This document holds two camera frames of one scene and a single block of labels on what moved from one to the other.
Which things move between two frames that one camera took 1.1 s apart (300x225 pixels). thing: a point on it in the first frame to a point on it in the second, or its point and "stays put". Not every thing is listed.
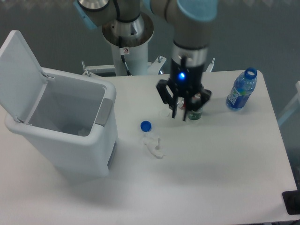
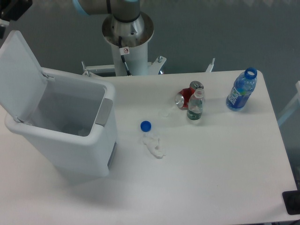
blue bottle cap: (146, 126) stays put
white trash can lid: (22, 80) stays put
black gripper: (186, 81) to (12, 10)
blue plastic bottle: (243, 87) stays put
